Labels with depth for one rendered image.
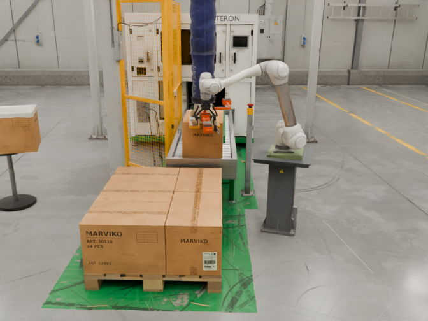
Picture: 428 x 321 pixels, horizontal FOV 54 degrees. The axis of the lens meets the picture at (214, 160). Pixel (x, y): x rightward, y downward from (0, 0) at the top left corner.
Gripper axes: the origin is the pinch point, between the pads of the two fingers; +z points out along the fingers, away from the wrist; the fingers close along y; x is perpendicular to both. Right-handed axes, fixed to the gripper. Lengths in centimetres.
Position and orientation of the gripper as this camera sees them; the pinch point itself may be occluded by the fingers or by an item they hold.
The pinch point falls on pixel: (205, 123)
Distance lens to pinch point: 349.1
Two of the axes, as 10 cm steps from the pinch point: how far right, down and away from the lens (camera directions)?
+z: -0.1, 9.5, 3.2
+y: -10.0, 0.0, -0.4
